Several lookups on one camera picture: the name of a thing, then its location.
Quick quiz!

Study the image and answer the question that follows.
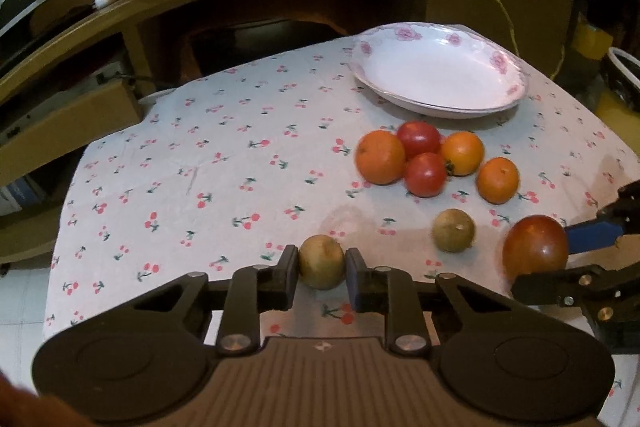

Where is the large dark red tomato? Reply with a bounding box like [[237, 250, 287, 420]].
[[502, 215, 570, 282]]

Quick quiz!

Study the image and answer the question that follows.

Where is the brown kiwi fruit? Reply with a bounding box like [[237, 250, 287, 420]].
[[298, 234, 346, 291], [432, 208, 475, 254]]

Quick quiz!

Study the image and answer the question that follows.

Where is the small orange tangerine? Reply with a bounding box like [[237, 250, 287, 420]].
[[476, 157, 520, 205]]

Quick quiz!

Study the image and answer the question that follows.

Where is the large orange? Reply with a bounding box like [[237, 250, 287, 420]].
[[355, 130, 406, 185]]

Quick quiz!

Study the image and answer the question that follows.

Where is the red tomato front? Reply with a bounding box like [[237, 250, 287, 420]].
[[405, 153, 448, 197]]

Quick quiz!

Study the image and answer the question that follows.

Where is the cherry print tablecloth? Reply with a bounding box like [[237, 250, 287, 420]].
[[42, 33, 640, 427]]

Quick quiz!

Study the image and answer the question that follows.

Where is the yellow-orange persimmon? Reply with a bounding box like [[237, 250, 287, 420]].
[[440, 131, 485, 176]]

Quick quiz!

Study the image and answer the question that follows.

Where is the red tomato back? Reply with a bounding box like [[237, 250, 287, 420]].
[[396, 121, 440, 159]]

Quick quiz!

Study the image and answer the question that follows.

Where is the white floral plate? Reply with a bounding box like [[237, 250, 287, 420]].
[[349, 22, 528, 119]]

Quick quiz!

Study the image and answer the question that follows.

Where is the cardboard box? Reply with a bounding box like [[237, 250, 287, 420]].
[[1, 80, 143, 186]]

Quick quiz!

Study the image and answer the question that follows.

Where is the wooden tv cabinet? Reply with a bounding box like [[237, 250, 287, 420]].
[[1, 0, 578, 263]]

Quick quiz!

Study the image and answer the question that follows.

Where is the yellow thin cable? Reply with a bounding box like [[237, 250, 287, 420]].
[[278, 0, 566, 84]]

